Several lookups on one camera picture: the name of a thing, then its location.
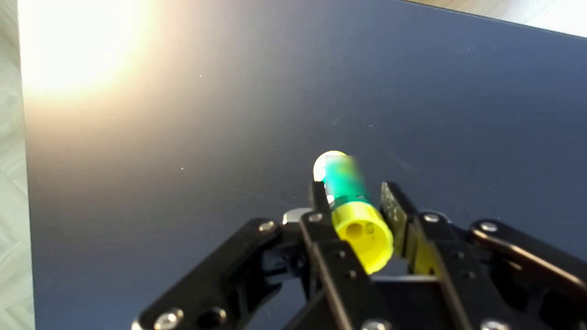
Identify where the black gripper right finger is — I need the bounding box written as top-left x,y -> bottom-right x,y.
381,182 -> 419,257

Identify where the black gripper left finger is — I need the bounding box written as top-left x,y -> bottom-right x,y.
309,182 -> 333,226

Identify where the yellow green glue stick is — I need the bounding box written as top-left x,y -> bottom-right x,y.
313,151 -> 395,276

